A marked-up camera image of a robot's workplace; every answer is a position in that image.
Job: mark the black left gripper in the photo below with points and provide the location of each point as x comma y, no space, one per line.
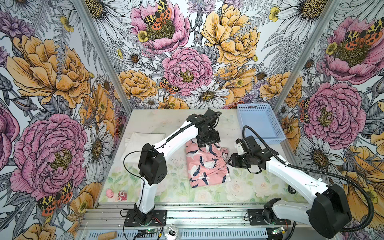
215,138

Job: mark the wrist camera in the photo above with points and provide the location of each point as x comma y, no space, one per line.
204,118
247,145

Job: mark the aluminium corner post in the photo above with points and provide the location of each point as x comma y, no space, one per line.
93,33
313,38

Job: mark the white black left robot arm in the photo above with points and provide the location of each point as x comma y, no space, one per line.
153,161

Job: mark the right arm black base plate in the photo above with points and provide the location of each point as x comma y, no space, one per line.
258,216

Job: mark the grey slotted cable duct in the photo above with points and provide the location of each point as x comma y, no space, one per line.
191,234

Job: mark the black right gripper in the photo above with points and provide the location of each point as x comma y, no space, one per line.
234,157

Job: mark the left aluminium corner post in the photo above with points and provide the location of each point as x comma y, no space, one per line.
93,33

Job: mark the right aluminium corner post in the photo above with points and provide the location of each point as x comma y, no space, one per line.
313,38

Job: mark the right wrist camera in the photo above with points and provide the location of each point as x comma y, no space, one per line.
247,145

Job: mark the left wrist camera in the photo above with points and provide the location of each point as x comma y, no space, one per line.
204,118

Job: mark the pink patterned garment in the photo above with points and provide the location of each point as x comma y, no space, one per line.
207,166

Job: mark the wooden stick end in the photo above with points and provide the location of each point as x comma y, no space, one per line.
108,236

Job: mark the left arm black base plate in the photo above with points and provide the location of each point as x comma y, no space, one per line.
154,218

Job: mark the light blue perforated laundry basket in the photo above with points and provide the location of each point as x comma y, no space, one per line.
262,119

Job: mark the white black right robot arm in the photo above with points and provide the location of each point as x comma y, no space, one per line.
327,210

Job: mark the white t-shirt with robot print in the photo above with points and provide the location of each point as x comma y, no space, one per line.
134,144

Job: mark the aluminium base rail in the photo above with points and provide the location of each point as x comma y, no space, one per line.
111,216

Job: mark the black clip on frame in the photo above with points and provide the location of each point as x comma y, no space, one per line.
291,190

